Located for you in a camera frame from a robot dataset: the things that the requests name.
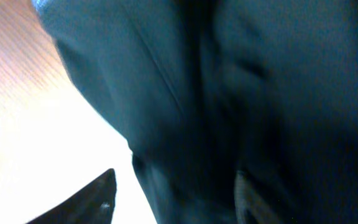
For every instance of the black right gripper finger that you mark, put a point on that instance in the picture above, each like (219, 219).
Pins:
(93, 204)

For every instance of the black leggings with red waistband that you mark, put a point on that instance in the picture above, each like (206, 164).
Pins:
(236, 111)

